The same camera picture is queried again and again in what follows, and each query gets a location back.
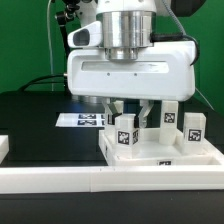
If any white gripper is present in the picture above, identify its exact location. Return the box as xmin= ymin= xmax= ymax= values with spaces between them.
xmin=67 ymin=41 xmax=195 ymax=128

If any white square tabletop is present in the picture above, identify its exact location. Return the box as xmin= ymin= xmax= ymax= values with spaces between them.
xmin=99 ymin=128 xmax=224 ymax=166

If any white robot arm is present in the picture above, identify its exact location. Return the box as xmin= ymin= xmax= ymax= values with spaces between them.
xmin=67 ymin=0 xmax=206 ymax=128

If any white sheet with tags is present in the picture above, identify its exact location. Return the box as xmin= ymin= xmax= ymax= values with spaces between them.
xmin=56 ymin=113 xmax=105 ymax=127

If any white obstacle fence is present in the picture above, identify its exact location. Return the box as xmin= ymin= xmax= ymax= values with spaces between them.
xmin=0 ymin=135 xmax=224 ymax=194

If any grey cable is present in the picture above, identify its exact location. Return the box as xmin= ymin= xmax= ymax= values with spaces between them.
xmin=195 ymin=87 xmax=215 ymax=110

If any black cable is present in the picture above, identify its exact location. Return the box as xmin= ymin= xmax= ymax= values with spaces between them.
xmin=18 ymin=74 xmax=68 ymax=92

